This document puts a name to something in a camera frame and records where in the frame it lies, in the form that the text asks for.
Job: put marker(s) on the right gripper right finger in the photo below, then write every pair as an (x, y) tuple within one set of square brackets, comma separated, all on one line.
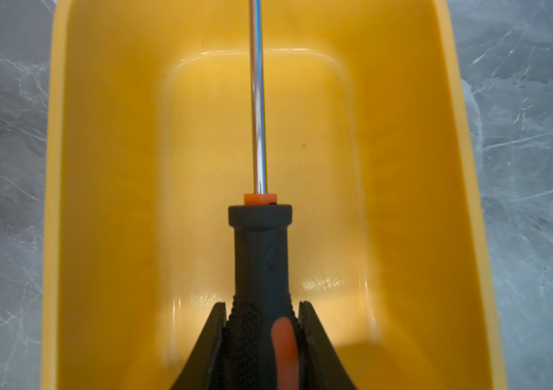
[(322, 368)]

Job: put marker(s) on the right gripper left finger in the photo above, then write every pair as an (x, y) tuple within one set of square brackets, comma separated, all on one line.
[(203, 369)]

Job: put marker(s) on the black orange handled screwdriver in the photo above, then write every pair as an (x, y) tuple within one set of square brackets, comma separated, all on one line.
[(262, 330)]

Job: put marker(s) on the yellow plastic bin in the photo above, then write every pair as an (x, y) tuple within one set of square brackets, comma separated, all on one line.
[(149, 144)]

